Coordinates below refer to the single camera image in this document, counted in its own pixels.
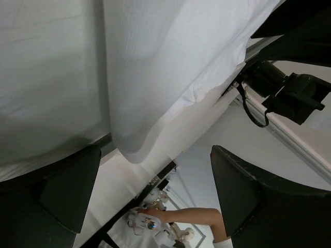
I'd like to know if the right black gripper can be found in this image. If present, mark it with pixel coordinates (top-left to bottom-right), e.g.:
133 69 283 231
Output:
246 0 330 65

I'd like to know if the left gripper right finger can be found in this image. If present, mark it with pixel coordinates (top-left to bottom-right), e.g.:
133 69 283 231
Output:
210 145 330 247

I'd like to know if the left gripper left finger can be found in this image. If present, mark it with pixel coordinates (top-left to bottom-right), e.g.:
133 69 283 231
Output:
1 145 101 247

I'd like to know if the white fabric skirt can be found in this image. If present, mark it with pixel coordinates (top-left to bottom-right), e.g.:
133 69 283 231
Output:
103 1 279 163

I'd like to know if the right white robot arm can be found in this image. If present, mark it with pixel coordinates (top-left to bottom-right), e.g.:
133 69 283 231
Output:
235 1 330 128

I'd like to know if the person bare forearm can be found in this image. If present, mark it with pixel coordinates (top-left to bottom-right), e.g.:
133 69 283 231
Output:
160 208 228 242

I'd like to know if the person hand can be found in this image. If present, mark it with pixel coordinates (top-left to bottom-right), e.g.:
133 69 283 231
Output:
137 207 168 224

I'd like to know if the white front cover board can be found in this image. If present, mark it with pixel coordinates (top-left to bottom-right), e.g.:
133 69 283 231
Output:
73 89 238 247

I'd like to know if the white leader robot device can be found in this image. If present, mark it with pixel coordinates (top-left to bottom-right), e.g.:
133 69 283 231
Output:
127 208 167 236

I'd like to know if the front aluminium rail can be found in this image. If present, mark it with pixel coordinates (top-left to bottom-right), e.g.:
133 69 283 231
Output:
233 96 330 185

